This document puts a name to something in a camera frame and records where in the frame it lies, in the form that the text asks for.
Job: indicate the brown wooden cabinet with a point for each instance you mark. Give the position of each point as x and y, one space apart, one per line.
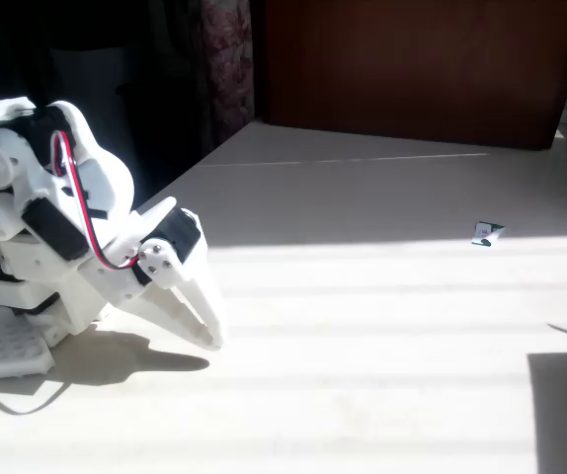
412 64

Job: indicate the floral curtain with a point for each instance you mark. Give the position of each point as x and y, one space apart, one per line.
226 59

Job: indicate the green white paper label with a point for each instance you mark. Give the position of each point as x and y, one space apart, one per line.
486 234

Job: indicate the white perforated base plate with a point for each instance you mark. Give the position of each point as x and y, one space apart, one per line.
2 350

